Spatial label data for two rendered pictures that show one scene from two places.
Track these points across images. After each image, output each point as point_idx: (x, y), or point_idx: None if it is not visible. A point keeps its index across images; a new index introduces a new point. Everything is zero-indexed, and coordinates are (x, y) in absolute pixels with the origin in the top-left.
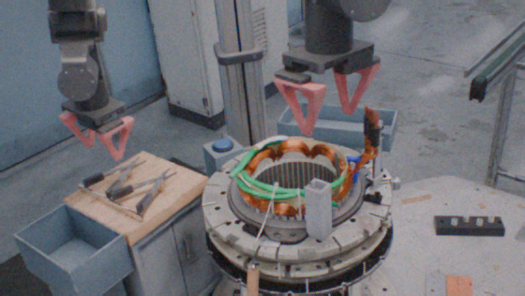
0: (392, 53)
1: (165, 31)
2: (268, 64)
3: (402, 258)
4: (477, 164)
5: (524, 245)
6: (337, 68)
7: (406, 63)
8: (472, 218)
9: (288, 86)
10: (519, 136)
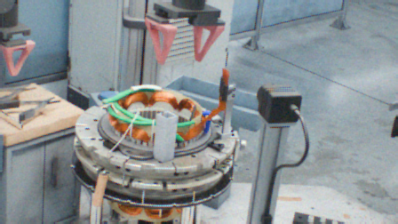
0: (354, 91)
1: (83, 1)
2: (197, 67)
3: None
4: None
5: None
6: (190, 20)
7: (367, 104)
8: (329, 220)
9: (153, 25)
10: None
